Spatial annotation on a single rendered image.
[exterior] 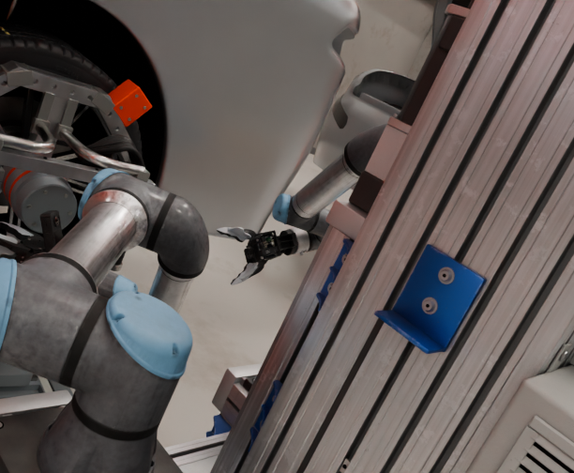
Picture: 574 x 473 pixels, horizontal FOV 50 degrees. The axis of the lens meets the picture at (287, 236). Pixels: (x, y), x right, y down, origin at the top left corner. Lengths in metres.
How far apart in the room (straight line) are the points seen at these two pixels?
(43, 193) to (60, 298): 0.75
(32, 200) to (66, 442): 0.79
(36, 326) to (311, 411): 0.34
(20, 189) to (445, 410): 1.14
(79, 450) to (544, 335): 0.54
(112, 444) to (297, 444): 0.23
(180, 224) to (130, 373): 0.44
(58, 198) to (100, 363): 0.82
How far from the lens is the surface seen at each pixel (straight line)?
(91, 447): 0.81
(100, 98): 1.62
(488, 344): 0.65
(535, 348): 0.63
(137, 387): 0.76
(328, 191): 1.45
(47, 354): 0.77
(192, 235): 1.14
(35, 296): 0.77
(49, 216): 1.42
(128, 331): 0.73
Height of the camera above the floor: 1.40
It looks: 15 degrees down
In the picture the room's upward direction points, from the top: 25 degrees clockwise
